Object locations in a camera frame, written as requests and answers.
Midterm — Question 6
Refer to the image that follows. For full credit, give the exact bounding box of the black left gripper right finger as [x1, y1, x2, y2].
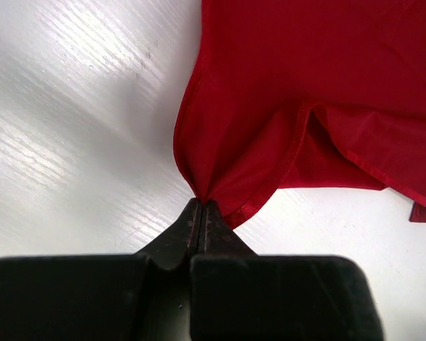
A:
[190, 201, 382, 340]

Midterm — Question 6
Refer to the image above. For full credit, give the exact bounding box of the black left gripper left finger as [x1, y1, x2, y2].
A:
[0, 199, 202, 340]

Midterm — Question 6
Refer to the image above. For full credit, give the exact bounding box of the red cloth napkin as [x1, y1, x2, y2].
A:
[173, 1, 426, 227]

